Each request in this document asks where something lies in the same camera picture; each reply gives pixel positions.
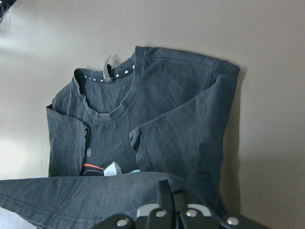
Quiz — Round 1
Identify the black graphic t-shirt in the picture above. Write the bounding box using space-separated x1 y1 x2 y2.
0 46 240 229

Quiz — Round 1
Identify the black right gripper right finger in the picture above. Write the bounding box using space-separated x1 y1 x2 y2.
173 192 187 214

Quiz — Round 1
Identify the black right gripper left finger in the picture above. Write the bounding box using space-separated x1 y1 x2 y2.
157 180 174 214

